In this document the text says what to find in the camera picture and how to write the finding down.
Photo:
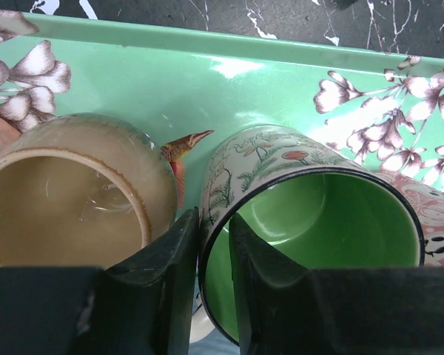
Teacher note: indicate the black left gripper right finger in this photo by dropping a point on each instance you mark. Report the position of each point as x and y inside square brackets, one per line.
[284, 308]

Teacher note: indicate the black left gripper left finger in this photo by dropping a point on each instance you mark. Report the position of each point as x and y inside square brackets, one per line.
[143, 305]

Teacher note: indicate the green floral mug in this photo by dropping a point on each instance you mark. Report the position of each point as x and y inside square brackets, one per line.
[307, 201]

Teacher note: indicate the beige brown mug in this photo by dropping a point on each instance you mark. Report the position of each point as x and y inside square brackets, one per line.
[82, 189]

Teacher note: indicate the maroon speckled mug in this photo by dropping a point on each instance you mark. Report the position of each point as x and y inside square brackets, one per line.
[428, 203]

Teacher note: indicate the white speckled mug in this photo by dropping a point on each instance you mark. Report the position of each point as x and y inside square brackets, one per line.
[201, 326]

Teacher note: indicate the green floral serving tray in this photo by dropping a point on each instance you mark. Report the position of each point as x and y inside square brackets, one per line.
[385, 111]

